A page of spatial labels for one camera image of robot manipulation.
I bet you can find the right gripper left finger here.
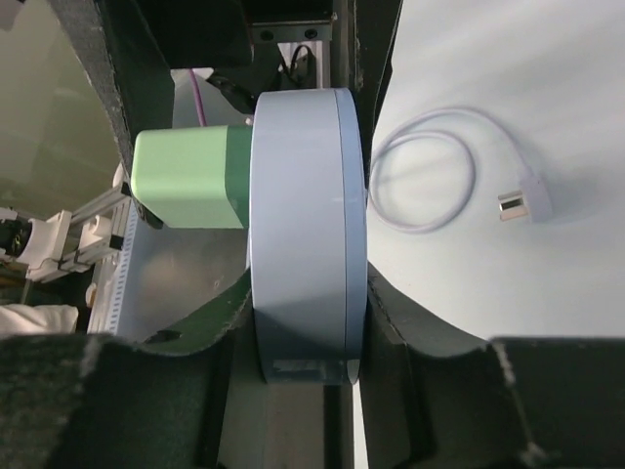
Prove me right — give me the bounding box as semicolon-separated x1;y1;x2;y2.
1;276;251;468

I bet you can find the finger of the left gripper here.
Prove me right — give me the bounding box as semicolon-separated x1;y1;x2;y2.
56;0;177;231

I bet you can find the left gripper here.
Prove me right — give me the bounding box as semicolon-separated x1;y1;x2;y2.
146;0;404;148

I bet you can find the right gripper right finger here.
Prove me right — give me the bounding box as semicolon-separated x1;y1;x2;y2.
359;270;624;468

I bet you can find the green small plug adapter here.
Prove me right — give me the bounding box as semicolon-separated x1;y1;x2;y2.
131;125;252;229

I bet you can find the round light blue socket hub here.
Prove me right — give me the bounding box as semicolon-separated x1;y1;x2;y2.
249;88;368;385

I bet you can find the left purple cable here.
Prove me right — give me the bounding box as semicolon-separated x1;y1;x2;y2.
187;67;209;129

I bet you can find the white slotted cable duct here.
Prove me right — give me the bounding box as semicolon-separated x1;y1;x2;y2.
87;200;138;334

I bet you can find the light blue power cord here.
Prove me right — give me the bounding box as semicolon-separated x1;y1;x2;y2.
366;106;557;235

